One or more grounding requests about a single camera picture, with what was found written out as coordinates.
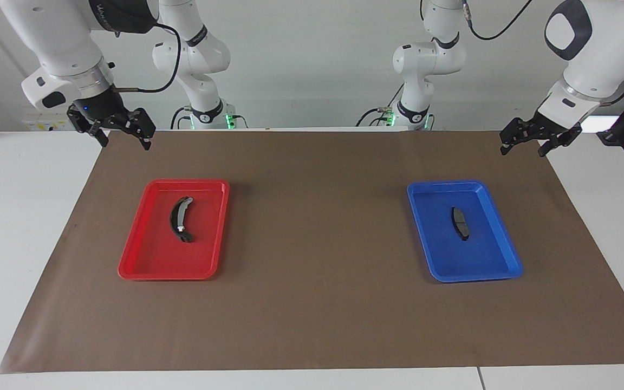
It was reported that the black left base cable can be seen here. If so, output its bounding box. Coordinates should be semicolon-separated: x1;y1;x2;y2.
356;81;407;128

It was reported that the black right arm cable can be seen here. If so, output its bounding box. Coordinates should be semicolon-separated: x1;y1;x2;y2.
113;21;183;94

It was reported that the black right base cable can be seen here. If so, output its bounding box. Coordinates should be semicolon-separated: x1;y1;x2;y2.
170;106;193;131

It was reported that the curved black brake shoe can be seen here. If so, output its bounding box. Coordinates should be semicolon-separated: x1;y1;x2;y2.
169;196;194;243

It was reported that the blue plastic tray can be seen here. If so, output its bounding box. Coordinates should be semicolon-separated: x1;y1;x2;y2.
407;180;524;283

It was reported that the white wall socket box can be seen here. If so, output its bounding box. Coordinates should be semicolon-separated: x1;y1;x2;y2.
23;115;77;132

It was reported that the black base cable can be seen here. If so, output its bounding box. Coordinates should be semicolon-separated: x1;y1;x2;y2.
170;106;193;131
356;81;407;128

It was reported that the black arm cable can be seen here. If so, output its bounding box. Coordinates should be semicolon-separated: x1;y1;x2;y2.
461;0;624;107
113;21;183;94

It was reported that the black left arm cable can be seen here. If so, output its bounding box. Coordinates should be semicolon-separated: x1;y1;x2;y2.
461;0;624;107

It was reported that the red plastic tray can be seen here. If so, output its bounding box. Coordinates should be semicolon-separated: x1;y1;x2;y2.
118;179;231;281

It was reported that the brown paper mat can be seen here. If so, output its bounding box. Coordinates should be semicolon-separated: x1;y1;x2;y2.
0;130;624;374

